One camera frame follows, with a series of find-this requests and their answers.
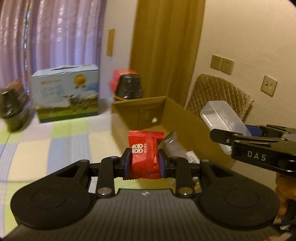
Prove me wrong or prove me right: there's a green white medicine box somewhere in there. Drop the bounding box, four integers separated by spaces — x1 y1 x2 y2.
185 151 200 164

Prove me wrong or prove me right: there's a clear plastic lid box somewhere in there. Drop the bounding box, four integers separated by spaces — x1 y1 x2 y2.
200 100 251 155

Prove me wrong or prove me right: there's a silver foil pouch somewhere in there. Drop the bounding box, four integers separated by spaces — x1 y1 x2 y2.
159 131 186 158

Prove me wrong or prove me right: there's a red candy packet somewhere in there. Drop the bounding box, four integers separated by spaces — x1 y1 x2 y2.
125 131 165 180

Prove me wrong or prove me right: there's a person's right hand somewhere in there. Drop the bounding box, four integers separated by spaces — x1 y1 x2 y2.
275 173 296 217

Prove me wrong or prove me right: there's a quilted brown chair cushion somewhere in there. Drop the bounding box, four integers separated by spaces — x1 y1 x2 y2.
186 74 254 122

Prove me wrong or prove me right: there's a brown cardboard box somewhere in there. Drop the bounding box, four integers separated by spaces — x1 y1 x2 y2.
111 96 235 169

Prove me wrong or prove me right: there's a checked tablecloth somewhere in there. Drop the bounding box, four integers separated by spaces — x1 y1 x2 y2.
1 97 122 237

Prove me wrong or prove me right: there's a black red wrapped container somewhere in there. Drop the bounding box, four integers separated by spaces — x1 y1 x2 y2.
109 68 143 100

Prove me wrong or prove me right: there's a blue milk carton box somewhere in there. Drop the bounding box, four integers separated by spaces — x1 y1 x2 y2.
30 64 99 123

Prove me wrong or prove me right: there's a black wrapped bowl container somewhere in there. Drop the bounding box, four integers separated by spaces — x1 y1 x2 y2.
1 80 30 132

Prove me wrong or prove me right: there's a purple curtain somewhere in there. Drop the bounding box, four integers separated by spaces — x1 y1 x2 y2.
1 1 106 91

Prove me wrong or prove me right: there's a single wall socket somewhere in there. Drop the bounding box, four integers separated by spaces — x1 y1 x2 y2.
261 75 278 97

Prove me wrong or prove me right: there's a double wall socket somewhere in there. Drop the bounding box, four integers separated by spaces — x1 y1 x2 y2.
210 55 234 75

